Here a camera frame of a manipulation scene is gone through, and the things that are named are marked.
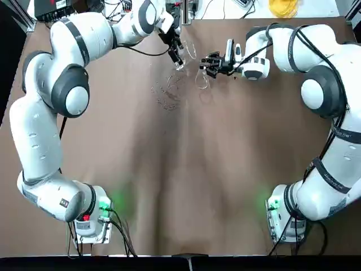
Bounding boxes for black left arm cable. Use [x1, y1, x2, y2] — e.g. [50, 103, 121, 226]
[58, 45, 171, 174]

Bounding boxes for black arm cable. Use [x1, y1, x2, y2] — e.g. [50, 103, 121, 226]
[58, 45, 171, 174]
[232, 24, 350, 184]

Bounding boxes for black cable bundle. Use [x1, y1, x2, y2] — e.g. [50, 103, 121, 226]
[103, 0, 142, 18]

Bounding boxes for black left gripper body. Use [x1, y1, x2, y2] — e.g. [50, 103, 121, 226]
[157, 27, 182, 49]

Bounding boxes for grey USB hub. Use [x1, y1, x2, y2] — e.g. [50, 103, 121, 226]
[120, 0, 134, 14]

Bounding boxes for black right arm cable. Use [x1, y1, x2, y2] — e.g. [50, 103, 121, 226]
[232, 24, 350, 184]

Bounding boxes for clear glass beaker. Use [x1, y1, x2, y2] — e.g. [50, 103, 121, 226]
[174, 40, 197, 71]

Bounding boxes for white desk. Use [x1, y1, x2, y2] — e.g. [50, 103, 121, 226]
[27, 0, 353, 20]

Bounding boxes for black left base cables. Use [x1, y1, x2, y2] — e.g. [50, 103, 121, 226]
[65, 207, 138, 257]

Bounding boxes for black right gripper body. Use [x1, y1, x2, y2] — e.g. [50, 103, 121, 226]
[216, 55, 235, 76]

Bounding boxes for black right base cables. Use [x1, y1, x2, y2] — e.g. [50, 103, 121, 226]
[265, 216, 329, 256]

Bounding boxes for black base cables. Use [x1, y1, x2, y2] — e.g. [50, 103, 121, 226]
[265, 216, 329, 256]
[65, 207, 138, 257]

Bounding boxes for black box with red logo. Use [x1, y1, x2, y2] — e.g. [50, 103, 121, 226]
[33, 0, 78, 22]

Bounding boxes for aluminium frame post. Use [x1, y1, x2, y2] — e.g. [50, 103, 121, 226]
[180, 0, 195, 25]
[345, 0, 361, 21]
[14, 0, 37, 32]

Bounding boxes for clear glass conical flask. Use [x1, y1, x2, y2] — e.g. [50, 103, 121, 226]
[194, 67, 213, 91]

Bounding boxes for yellow cable coil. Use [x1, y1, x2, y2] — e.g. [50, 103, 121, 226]
[267, 0, 299, 19]

